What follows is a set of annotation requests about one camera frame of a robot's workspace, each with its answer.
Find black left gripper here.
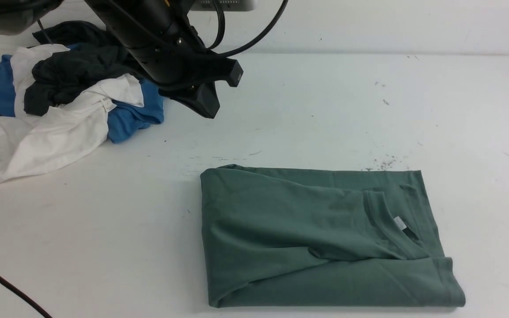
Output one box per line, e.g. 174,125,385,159
148,58,244,119

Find green long sleeve shirt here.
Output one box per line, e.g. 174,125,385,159
200,165,466,308

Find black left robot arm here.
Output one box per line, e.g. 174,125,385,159
0,0,243,119

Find dark grey garment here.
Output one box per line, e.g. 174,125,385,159
24,21,143,116

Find white garment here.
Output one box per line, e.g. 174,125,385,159
0,44,144,183

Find blue garment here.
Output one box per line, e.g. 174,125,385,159
0,44,164,144

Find black left camera cable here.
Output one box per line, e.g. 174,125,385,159
104,0,289,58

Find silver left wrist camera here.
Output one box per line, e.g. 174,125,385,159
191,0,257,12

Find black cable at lower left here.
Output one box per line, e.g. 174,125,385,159
0,252,53,318

